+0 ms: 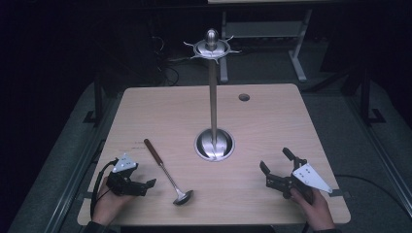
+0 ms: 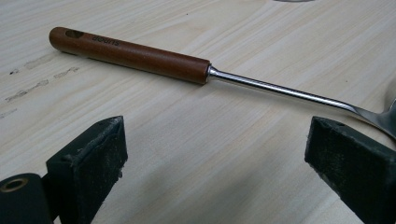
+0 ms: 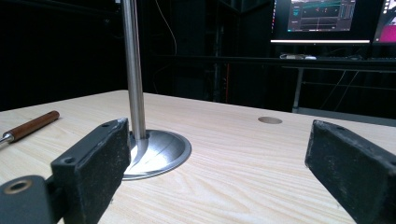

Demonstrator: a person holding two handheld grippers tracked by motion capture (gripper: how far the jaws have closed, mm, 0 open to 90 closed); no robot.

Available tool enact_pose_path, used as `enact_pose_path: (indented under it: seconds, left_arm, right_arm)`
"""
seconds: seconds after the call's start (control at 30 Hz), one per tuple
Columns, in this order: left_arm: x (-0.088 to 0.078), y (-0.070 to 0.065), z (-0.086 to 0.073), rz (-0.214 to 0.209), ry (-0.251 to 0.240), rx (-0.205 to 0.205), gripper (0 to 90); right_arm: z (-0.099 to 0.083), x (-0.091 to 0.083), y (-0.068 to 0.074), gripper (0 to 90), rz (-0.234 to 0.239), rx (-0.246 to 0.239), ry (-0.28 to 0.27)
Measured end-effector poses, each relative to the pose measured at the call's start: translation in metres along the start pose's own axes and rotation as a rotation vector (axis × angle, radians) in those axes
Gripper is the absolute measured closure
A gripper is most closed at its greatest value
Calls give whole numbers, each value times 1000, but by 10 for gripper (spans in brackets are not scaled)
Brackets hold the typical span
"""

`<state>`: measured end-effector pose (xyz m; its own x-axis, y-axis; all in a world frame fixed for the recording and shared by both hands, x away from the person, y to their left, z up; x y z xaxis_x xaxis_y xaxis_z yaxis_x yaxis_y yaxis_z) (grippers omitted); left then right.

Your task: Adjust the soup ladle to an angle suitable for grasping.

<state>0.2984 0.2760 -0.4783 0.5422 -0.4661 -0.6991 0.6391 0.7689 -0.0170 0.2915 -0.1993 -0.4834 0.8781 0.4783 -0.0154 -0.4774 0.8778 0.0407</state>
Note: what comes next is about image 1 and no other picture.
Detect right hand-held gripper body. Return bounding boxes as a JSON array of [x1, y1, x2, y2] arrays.
[[265, 156, 334, 206]]

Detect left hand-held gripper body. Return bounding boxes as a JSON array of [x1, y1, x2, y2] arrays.
[[105, 152, 149, 197]]

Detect wooden handled metal ladle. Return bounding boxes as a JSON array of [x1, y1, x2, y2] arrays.
[[143, 138, 194, 207]]

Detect metal utensil rack stand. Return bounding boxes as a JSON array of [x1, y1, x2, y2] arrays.
[[183, 27, 242, 163]]

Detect person's right hand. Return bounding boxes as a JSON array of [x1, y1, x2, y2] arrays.
[[290, 187, 336, 232]]

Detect black metal stand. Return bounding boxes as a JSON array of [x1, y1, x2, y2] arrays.
[[339, 66, 387, 126], [82, 72, 105, 128]]

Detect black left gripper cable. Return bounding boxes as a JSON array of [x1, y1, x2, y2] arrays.
[[89, 158, 120, 221]]

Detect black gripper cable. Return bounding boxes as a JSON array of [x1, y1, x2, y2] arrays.
[[333, 174, 412, 221], [89, 158, 120, 221]]

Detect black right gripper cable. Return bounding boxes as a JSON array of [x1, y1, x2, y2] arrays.
[[333, 174, 412, 221]]

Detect black floor cables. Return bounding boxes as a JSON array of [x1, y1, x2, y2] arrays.
[[149, 34, 195, 87]]

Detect white desk frame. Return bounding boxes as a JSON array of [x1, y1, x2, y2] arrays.
[[207, 0, 315, 83]]

